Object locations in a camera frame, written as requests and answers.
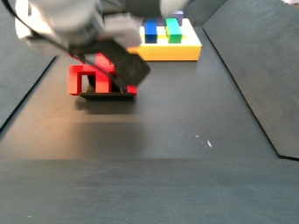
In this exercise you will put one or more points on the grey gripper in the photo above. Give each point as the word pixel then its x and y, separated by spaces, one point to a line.
pixel 121 27

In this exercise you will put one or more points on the red E-shaped block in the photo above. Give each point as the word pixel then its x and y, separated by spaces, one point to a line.
pixel 84 70

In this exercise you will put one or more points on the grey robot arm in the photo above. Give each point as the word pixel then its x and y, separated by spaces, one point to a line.
pixel 79 22

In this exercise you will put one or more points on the yellow base board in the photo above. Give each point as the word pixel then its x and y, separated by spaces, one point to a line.
pixel 164 51

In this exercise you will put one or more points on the blue long block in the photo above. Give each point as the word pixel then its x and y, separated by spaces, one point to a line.
pixel 149 31

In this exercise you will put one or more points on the green long block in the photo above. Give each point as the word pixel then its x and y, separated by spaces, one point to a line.
pixel 173 31

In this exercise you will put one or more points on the purple cross block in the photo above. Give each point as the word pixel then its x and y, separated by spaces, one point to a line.
pixel 176 15

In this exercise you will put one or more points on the black block holder stand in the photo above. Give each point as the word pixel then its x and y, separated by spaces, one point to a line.
pixel 107 95

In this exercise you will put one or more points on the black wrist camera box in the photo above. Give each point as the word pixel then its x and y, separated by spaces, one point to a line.
pixel 131 67

